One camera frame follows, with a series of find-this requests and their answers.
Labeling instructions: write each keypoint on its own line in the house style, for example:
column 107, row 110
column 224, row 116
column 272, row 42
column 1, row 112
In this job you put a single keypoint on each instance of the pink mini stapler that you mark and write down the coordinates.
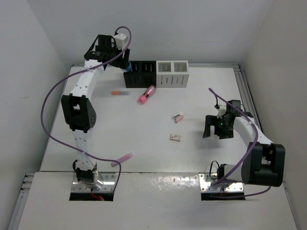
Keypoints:
column 178, row 117

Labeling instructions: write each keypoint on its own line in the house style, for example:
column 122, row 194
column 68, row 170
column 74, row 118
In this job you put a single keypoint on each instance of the metal base plate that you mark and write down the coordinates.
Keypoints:
column 206, row 185
column 105, row 183

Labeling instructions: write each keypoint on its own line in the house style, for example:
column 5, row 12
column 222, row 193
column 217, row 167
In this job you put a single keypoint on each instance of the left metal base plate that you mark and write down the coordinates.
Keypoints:
column 105, row 183

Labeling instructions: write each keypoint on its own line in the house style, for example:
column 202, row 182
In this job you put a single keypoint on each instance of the aluminium frame rail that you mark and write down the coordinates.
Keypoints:
column 245, row 93
column 21, row 201

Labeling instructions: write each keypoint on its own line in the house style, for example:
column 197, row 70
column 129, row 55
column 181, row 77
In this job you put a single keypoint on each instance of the black slotted container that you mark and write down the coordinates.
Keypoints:
column 141, row 75

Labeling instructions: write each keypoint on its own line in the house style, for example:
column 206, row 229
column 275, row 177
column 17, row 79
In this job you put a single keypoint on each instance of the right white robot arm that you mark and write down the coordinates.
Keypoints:
column 262, row 164

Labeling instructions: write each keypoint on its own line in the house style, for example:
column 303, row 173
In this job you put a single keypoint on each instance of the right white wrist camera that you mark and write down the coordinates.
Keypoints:
column 221, row 111

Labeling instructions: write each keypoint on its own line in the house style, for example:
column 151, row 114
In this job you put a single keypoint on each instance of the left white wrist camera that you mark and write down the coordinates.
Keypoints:
column 121, row 41

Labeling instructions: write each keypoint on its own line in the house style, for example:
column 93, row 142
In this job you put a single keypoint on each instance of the left aluminium frame rail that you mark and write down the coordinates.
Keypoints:
column 21, row 201

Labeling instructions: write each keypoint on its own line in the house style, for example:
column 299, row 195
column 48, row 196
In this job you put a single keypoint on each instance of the orange cap marker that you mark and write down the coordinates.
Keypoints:
column 121, row 93

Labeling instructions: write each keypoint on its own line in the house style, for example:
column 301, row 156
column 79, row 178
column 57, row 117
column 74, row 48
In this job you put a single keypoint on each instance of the purple highlighter marker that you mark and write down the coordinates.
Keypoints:
column 122, row 159

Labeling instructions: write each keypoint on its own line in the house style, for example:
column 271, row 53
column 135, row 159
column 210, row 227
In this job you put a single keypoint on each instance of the pink crayon tube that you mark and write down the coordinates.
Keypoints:
column 150, row 91

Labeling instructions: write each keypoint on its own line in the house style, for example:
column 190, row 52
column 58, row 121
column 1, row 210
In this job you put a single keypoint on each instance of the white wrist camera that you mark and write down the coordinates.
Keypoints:
column 221, row 111
column 121, row 41

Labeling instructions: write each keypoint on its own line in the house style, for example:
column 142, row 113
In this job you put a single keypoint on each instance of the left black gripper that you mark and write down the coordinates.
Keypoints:
column 122, row 63

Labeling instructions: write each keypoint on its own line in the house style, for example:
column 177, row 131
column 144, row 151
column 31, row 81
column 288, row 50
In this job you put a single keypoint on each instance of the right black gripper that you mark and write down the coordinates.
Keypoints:
column 212, row 120

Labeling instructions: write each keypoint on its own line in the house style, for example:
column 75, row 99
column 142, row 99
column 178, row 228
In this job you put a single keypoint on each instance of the right aluminium frame rail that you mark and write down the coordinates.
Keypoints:
column 245, row 93

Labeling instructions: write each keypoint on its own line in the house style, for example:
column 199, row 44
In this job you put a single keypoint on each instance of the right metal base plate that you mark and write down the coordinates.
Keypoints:
column 206, row 185

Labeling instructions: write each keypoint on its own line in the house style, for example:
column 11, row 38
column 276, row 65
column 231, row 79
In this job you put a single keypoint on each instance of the blue cap glue stick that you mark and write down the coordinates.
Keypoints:
column 128, row 68

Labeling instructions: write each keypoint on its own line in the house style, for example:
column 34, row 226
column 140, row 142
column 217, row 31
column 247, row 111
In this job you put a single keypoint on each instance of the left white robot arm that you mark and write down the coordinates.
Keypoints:
column 78, row 111

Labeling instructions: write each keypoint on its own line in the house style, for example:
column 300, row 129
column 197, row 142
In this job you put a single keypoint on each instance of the small eraser box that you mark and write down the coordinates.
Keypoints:
column 175, row 137

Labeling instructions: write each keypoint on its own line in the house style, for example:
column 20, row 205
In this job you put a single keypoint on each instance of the white slotted container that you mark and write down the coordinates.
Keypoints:
column 172, row 74

